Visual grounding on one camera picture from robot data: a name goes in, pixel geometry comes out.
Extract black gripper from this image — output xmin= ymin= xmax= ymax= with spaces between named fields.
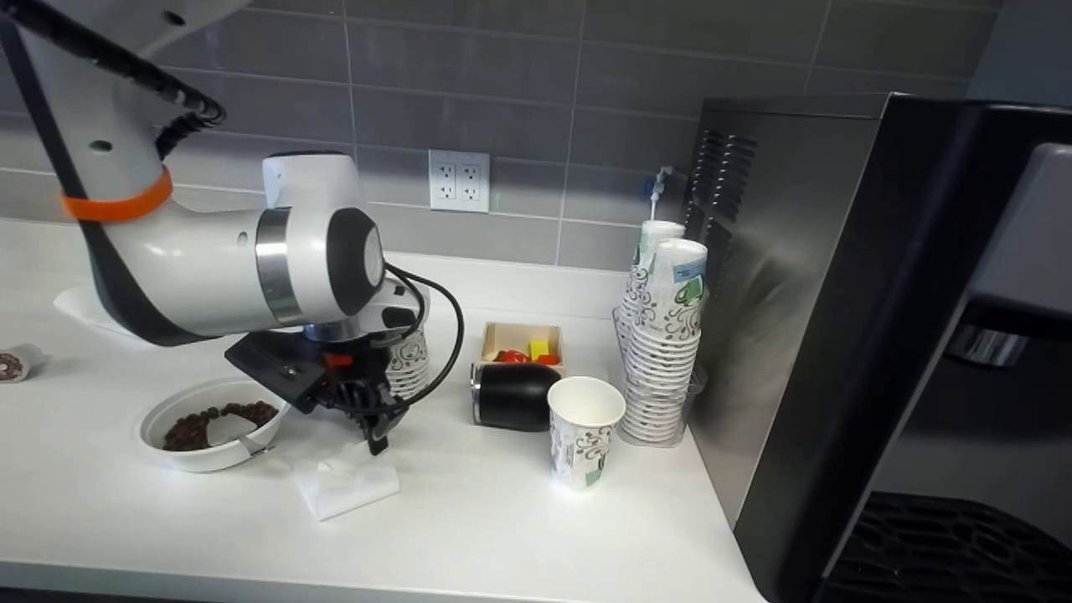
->
xmin=315 ymin=341 xmax=413 ymax=458

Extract white towel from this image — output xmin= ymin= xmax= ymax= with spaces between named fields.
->
xmin=287 ymin=448 xmax=404 ymax=526

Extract black tumbler mug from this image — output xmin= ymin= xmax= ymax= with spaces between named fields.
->
xmin=466 ymin=359 xmax=564 ymax=435

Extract white plastic spoon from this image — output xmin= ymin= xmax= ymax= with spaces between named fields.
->
xmin=203 ymin=411 xmax=273 ymax=464

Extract red and yellow packets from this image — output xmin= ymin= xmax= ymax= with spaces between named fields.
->
xmin=490 ymin=339 xmax=564 ymax=372

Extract small cardboard box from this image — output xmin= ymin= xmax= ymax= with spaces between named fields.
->
xmin=478 ymin=318 xmax=565 ymax=372

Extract brown coffee grounds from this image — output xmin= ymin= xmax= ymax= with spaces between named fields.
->
xmin=159 ymin=398 xmax=282 ymax=456

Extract white bowl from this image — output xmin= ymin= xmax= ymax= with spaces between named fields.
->
xmin=133 ymin=372 xmax=297 ymax=477

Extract upright printed paper cup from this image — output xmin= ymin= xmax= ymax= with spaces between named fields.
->
xmin=544 ymin=372 xmax=631 ymax=497

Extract stack of paper cups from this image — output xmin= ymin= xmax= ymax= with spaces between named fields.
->
xmin=609 ymin=299 xmax=708 ymax=448

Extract tall printed paper cup stack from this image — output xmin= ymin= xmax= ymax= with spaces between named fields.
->
xmin=631 ymin=218 xmax=685 ymax=318

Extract short printed paper cup stack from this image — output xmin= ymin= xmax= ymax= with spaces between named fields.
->
xmin=647 ymin=236 xmax=710 ymax=339

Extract thin pale stick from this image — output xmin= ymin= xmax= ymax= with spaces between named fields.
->
xmin=643 ymin=165 xmax=678 ymax=228

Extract small coffee pod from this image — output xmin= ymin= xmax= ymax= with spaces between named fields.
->
xmin=0 ymin=341 xmax=48 ymax=389

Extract black and steel coffee machine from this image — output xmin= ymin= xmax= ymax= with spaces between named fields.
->
xmin=681 ymin=92 xmax=1072 ymax=603

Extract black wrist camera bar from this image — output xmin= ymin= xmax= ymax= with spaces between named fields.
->
xmin=222 ymin=329 xmax=343 ymax=420

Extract black camera cable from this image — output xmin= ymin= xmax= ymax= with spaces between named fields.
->
xmin=383 ymin=258 xmax=470 ymax=411

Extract white wall outlet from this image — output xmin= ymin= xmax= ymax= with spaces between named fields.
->
xmin=426 ymin=147 xmax=492 ymax=215

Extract black braided cable conduit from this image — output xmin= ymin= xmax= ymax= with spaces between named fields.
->
xmin=0 ymin=0 xmax=232 ymax=160

